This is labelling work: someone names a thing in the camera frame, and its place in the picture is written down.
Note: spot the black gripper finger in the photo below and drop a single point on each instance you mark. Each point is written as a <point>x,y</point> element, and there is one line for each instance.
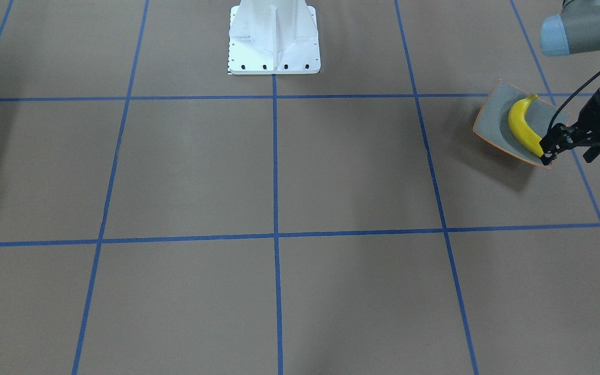
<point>559,138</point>
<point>549,156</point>

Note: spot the yellow banana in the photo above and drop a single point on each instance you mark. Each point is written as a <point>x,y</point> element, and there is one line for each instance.
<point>519,127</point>

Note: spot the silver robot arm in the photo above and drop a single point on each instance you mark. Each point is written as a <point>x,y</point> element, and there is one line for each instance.
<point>576,29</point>

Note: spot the grey square plate orange rim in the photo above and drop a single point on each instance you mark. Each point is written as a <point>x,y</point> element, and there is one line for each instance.
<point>491,122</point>

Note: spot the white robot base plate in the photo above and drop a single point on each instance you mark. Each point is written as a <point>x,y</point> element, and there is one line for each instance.
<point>273,37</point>

